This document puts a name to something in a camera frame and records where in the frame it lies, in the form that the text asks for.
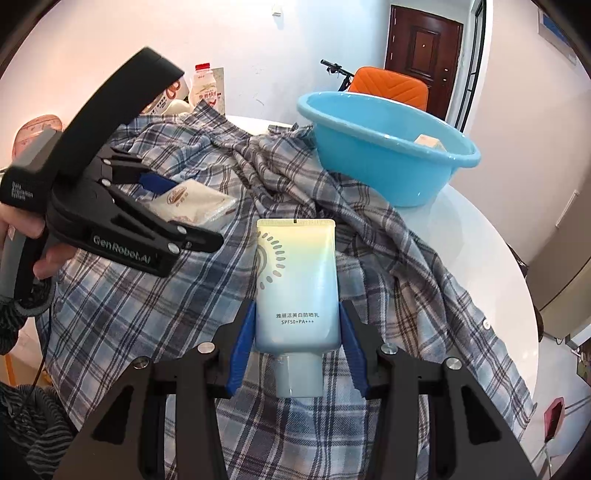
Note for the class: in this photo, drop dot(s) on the beige small box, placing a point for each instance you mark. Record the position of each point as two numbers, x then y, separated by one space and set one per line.
429 142

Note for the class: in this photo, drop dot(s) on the person's striped clothing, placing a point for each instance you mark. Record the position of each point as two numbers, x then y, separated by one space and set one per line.
32 434

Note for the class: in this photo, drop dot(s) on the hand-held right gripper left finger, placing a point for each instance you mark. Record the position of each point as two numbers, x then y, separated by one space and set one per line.
242 350

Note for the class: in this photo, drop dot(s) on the beige tall cabinet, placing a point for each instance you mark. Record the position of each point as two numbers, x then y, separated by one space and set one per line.
563 300

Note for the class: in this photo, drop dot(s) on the blue plaid shirt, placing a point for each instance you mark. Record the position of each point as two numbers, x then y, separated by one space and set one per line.
392 277

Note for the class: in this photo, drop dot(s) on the blue wall picture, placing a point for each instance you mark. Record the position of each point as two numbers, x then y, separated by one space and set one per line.
556 37

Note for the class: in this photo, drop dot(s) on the black bicycle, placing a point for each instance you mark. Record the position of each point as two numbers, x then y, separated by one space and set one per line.
339 70

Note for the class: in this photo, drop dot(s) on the blue plastic basin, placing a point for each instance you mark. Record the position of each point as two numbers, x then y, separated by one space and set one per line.
369 157

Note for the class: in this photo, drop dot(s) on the pale blue sunscreen tube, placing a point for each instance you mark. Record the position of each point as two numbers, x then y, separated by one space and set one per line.
295 277

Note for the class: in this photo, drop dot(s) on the beige snack packet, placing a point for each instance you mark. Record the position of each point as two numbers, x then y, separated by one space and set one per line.
198 203

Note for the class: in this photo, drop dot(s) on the black framed glass door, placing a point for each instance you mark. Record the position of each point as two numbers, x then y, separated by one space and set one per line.
473 60

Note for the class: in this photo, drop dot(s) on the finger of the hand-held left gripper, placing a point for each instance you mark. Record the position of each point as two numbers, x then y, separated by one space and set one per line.
194 239
157 182

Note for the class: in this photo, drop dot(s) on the white plastic bottle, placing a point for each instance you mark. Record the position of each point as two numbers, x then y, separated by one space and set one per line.
171 99

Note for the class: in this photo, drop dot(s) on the person's left hand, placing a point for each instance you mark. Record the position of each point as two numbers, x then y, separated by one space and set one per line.
55 258

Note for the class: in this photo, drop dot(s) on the orange quilted chair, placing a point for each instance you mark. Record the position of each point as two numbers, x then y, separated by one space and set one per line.
392 87

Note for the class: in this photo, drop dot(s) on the red box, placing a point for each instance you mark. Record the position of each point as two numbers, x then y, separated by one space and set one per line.
555 417

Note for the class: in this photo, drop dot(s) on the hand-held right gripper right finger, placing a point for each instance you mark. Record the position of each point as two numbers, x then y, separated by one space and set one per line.
353 350

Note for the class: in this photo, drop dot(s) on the white red label milk bottle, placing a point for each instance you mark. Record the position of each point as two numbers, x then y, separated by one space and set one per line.
204 87

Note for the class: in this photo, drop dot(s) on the dark brown door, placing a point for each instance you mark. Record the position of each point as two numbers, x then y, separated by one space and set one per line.
425 46

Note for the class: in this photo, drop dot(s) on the pink patterned cushion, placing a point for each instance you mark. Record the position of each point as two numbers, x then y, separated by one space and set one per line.
34 131

